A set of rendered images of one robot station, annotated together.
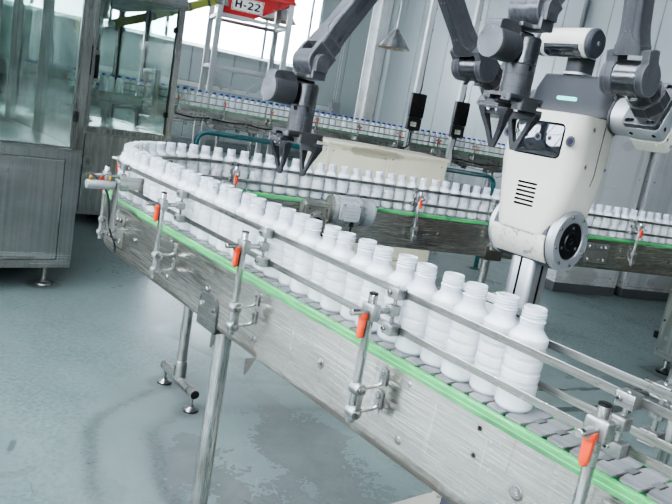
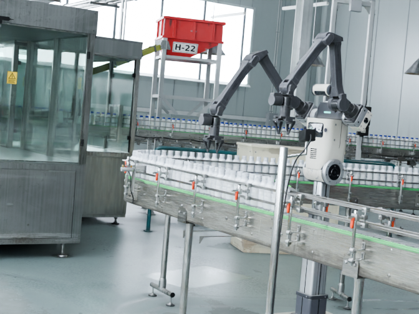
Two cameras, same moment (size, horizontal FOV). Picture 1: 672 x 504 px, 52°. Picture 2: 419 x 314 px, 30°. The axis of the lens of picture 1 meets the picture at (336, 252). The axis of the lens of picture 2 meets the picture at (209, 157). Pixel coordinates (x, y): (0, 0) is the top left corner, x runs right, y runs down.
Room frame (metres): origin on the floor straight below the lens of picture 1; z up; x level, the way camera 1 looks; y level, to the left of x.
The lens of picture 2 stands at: (-2.93, -0.43, 1.46)
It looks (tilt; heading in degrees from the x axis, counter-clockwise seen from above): 3 degrees down; 7
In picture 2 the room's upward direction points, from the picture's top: 5 degrees clockwise
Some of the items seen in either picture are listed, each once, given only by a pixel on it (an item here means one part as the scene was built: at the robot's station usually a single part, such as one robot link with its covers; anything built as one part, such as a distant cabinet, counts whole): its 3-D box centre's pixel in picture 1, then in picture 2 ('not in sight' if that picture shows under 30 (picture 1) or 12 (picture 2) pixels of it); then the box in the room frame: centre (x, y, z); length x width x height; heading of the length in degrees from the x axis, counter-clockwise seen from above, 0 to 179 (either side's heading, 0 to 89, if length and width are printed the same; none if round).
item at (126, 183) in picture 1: (116, 215); (133, 184); (2.17, 0.72, 0.96); 0.23 x 0.10 x 0.27; 129
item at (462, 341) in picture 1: (467, 331); (269, 193); (1.12, -0.24, 1.08); 0.06 x 0.06 x 0.17
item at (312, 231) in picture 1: (308, 256); (221, 182); (1.48, 0.06, 1.08); 0.06 x 0.06 x 0.17
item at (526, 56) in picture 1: (521, 51); (285, 101); (1.32, -0.27, 1.57); 0.07 x 0.06 x 0.07; 130
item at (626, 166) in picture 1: (590, 201); not in sight; (7.35, -2.56, 0.96); 0.82 x 0.50 x 1.91; 111
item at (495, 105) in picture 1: (501, 122); (280, 125); (1.31, -0.26, 1.43); 0.07 x 0.07 x 0.09; 39
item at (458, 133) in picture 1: (457, 120); (362, 121); (7.97, -1.09, 1.55); 0.17 x 0.15 x 0.42; 111
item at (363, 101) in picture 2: (466, 76); (365, 85); (8.00, -1.09, 2.05); 0.09 x 0.09 x 2.30; 39
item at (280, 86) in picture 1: (293, 77); (210, 115); (1.55, 0.16, 1.46); 0.12 x 0.09 x 0.12; 130
